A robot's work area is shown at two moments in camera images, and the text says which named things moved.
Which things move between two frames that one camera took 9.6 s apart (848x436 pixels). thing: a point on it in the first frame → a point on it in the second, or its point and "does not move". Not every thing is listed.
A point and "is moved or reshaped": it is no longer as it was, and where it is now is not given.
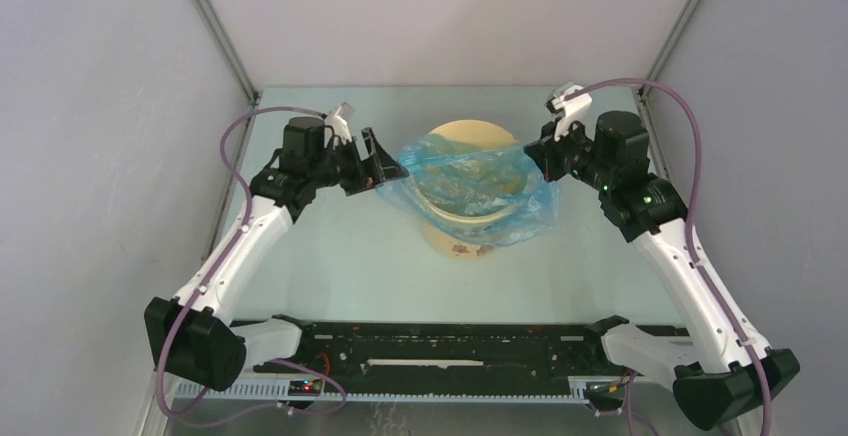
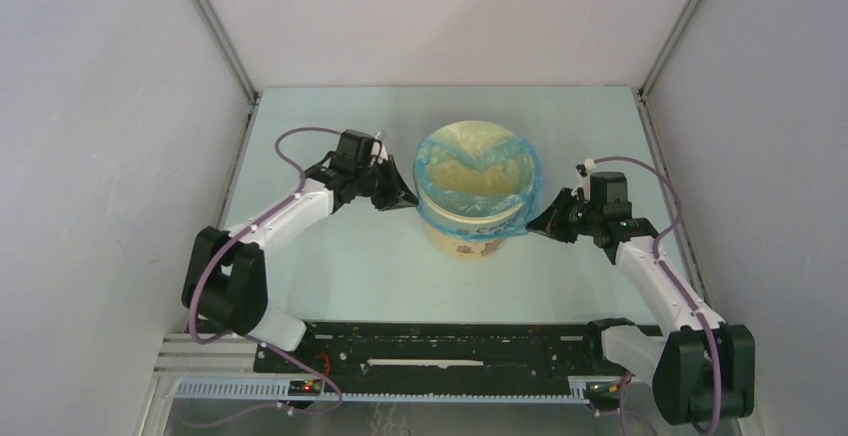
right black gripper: (545, 150) → (551, 222)
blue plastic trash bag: (474, 192) is moved or reshaped
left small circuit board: (304, 387) does not move
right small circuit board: (605, 392) does not move
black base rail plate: (444, 350) does not move
